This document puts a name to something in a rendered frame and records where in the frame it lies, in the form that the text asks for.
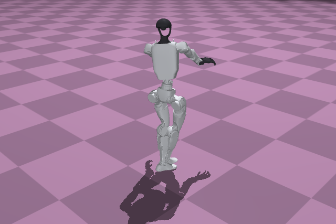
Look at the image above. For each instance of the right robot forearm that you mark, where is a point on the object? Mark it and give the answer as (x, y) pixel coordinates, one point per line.
(196, 58)

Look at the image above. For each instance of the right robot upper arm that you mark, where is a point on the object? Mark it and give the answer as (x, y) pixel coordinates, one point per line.
(183, 48)

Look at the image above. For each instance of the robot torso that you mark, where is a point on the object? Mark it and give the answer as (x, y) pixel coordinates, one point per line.
(165, 59)

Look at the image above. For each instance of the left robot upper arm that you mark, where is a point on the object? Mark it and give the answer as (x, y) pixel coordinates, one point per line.
(147, 49)

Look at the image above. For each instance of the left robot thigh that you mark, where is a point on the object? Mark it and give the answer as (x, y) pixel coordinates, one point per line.
(162, 112)

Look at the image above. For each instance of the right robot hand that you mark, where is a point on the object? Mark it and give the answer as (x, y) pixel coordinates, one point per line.
(206, 60)

